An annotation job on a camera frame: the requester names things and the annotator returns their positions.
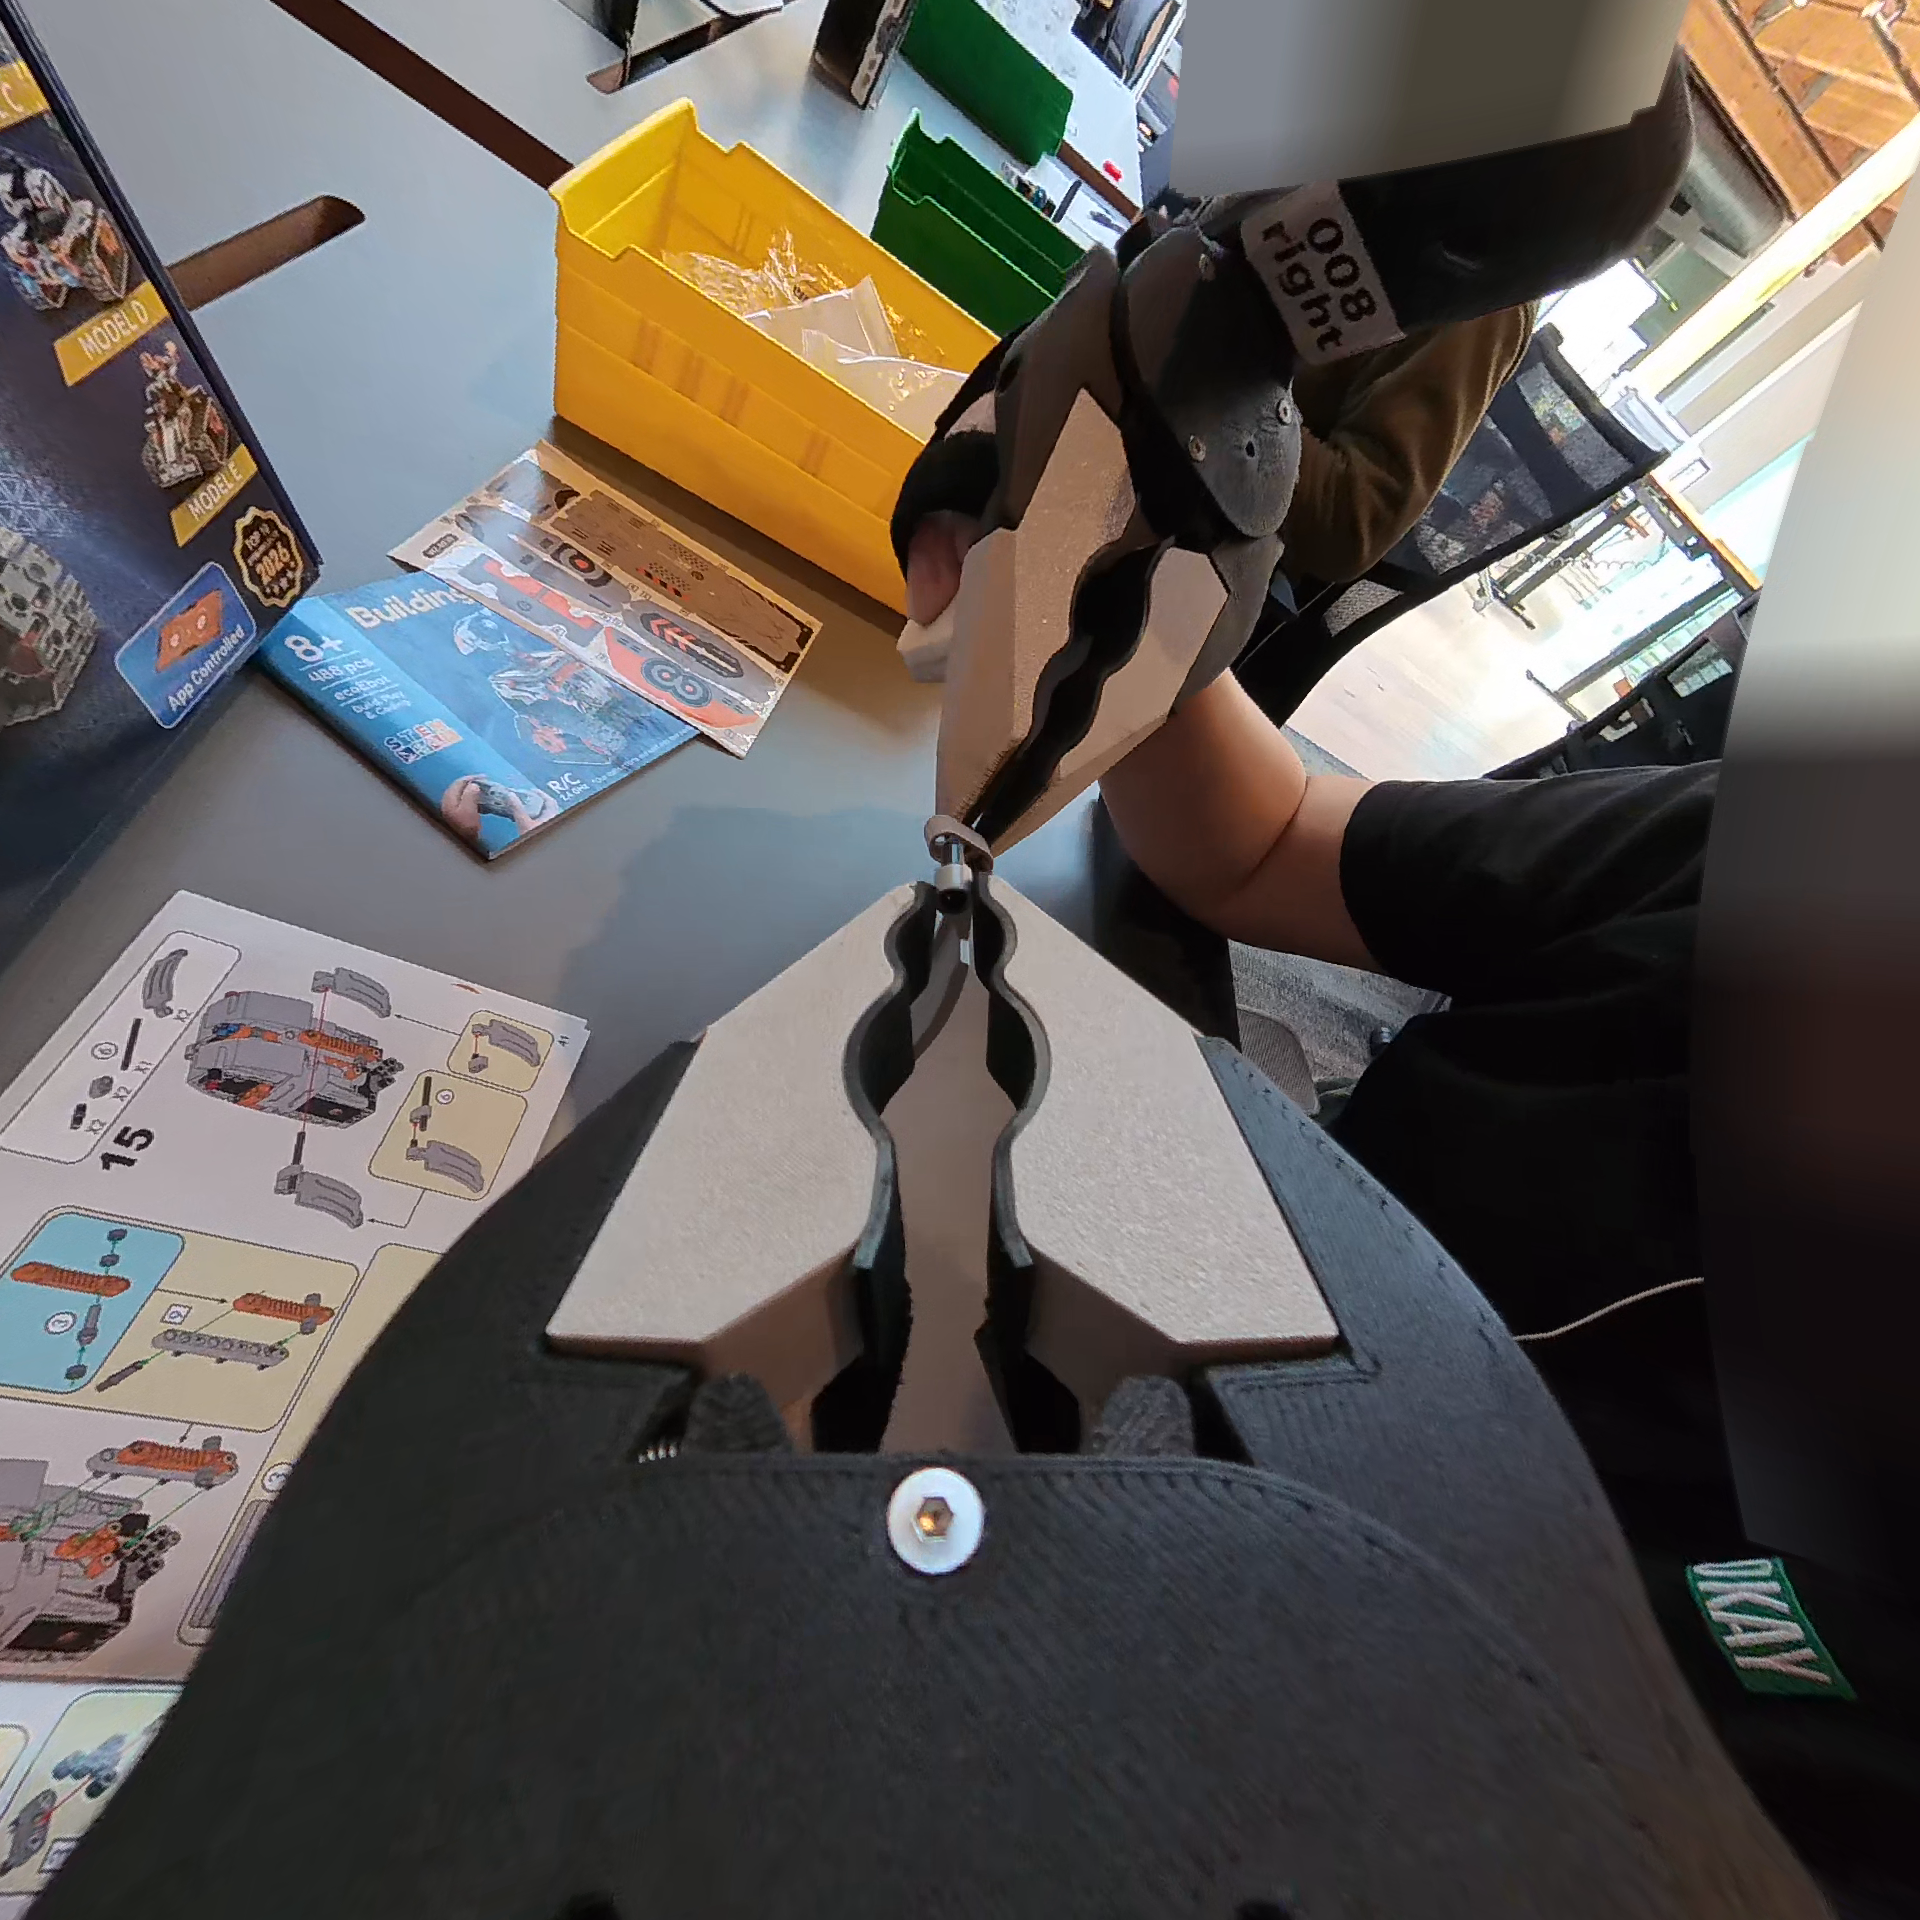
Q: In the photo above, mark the small grey connector piece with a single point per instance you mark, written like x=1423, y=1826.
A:
x=956, y=842

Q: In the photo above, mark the blue booklet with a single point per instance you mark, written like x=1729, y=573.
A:
x=451, y=719

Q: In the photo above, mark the yellow storage bin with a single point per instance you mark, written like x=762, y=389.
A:
x=673, y=345

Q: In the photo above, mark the olive brown cloth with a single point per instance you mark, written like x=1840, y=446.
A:
x=1417, y=429

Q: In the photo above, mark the clear plastic bags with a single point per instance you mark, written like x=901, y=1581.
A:
x=841, y=315

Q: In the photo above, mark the white instruction sheet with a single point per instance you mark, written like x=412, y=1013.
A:
x=302, y=1080

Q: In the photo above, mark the green storage bin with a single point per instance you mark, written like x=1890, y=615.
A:
x=961, y=228
x=990, y=68

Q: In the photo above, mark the person's right hand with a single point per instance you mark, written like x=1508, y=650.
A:
x=933, y=567

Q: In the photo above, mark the blue robot kit box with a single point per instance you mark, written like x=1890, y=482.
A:
x=88, y=451

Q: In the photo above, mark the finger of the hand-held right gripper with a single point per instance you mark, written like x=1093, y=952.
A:
x=1165, y=656
x=1035, y=599

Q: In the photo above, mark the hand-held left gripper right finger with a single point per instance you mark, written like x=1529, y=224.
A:
x=1171, y=1201

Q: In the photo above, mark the person in black shirt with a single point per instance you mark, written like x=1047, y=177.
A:
x=1500, y=1051

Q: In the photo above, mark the person's right forearm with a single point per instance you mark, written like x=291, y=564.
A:
x=1275, y=842

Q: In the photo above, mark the black mesh office chair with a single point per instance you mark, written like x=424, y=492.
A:
x=1545, y=437

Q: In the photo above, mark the grey chair seat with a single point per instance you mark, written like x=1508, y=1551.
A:
x=1321, y=1005

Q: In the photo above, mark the dark brown carton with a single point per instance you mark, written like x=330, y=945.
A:
x=868, y=44

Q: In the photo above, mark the grey desk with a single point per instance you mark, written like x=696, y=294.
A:
x=451, y=301
x=720, y=128

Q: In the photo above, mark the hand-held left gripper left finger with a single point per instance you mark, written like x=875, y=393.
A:
x=708, y=1201

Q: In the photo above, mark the sticker sheet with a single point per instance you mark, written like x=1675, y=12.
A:
x=633, y=599

